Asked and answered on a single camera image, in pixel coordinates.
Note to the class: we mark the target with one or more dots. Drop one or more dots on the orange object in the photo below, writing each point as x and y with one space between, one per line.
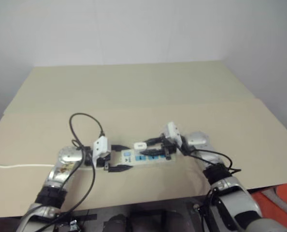
283 193

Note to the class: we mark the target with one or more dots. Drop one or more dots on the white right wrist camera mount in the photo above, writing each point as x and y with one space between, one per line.
172 132

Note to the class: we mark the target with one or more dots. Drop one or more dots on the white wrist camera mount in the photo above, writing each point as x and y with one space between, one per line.
102 146
172 132

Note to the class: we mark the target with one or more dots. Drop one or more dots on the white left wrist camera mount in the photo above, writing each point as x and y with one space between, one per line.
102 146

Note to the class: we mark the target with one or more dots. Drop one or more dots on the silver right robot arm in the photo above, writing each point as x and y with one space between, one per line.
237 200

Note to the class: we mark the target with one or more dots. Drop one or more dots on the white power strip blue sockets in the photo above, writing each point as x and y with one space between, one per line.
133 158

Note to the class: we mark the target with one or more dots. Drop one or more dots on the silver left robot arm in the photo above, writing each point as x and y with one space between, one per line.
66 157

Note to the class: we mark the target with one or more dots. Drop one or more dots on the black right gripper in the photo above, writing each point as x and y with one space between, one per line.
169 148

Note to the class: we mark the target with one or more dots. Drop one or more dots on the dark rounded shape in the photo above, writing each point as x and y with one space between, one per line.
115 223

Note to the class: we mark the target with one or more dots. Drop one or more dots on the white charger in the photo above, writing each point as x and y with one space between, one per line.
140 145

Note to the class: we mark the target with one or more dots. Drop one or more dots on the small metal clip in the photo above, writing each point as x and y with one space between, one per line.
73 224

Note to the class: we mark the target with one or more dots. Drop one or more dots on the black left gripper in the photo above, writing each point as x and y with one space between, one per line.
103 162

